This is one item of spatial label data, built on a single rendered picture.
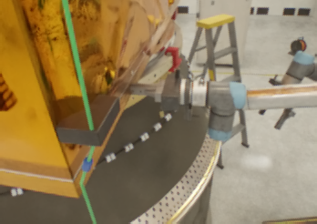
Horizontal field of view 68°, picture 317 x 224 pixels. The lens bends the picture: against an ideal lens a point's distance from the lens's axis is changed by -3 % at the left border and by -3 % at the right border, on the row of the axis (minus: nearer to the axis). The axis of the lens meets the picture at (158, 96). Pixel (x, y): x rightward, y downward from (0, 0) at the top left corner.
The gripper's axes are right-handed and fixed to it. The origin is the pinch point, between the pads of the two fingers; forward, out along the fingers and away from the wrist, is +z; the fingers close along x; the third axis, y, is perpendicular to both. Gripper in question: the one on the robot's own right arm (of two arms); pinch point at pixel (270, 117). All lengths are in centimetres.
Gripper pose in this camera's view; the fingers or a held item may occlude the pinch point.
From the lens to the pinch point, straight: 120.6
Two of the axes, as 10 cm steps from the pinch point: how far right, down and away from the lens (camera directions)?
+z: -3.4, 8.8, 3.4
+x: -1.6, -4.1, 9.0
